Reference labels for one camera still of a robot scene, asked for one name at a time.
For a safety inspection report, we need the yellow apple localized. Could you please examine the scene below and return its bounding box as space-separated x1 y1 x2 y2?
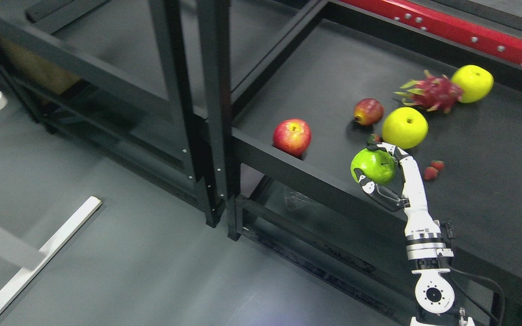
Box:
382 107 429 150
451 65 494 104

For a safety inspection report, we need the red apple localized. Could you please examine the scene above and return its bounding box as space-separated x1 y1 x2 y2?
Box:
273 119 312 157

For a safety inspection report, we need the yellow apple near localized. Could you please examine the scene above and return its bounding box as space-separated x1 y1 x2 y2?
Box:
382 107 429 150

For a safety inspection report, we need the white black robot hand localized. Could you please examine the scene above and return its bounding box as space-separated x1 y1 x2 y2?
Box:
350 142 443 241

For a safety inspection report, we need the white table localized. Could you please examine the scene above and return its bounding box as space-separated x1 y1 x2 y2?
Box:
0 91 103 316

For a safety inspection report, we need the red metal beam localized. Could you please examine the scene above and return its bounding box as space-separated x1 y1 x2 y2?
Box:
344 0 522 65

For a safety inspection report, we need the small red strawberry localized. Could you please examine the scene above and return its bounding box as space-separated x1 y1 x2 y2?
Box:
367 134 382 146

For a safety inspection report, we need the red strawberry pair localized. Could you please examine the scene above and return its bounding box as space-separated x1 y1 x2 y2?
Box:
423 160 445 181

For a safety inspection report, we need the black metal shelf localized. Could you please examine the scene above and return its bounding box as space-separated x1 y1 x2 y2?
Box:
0 0 522 326

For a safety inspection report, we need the green apple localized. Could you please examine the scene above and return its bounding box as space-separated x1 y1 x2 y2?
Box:
350 149 397 184

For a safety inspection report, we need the pink dragon fruit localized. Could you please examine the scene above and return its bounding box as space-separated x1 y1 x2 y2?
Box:
394 70 464 114

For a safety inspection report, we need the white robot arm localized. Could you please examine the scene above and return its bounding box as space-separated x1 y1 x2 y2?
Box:
405 221 506 326

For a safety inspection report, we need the yellow apple far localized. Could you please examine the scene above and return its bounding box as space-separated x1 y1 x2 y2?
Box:
451 65 494 104

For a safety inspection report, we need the red pomegranate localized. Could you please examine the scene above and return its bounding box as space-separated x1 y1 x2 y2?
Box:
353 98 385 126

